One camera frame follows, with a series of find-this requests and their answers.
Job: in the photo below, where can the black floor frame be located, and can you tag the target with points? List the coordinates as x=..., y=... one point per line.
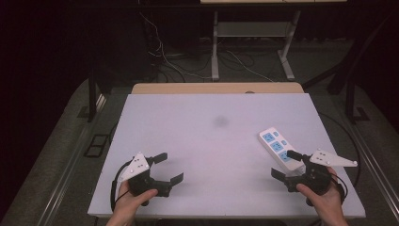
x=96, y=145

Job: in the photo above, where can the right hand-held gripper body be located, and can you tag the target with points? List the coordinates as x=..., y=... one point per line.
x=316, y=177

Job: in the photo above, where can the wooden table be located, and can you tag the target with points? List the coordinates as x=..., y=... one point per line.
x=216, y=88

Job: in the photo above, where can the black metal stand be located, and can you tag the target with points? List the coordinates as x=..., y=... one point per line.
x=92, y=94
x=350, y=94

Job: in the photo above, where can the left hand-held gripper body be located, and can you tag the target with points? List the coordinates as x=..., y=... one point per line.
x=142, y=183

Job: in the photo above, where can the person's left hand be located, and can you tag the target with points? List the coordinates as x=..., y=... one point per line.
x=128, y=205

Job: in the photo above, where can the white power strip blue sockets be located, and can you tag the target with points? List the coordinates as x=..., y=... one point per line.
x=276, y=146

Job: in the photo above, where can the white foam board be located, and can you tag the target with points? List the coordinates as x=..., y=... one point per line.
x=204, y=150

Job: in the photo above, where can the person's right hand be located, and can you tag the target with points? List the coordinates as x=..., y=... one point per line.
x=327, y=207

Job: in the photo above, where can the white metal desk frame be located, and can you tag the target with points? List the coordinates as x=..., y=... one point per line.
x=251, y=29

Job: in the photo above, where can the metal floor rail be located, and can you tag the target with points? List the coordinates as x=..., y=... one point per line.
x=373, y=163
x=62, y=175

